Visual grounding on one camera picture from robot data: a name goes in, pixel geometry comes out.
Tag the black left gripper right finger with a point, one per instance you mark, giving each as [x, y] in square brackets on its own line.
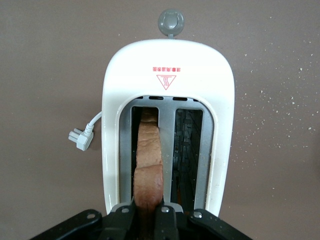
[166, 222]

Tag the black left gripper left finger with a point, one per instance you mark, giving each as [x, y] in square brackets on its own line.
[115, 222]

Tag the brown bread slice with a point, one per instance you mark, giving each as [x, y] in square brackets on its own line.
[148, 160]

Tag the white toaster power plug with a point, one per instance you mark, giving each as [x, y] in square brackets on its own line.
[83, 137]

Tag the white toaster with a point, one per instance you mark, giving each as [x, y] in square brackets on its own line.
[170, 82]

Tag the brown table cover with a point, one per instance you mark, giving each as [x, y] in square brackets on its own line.
[50, 62]

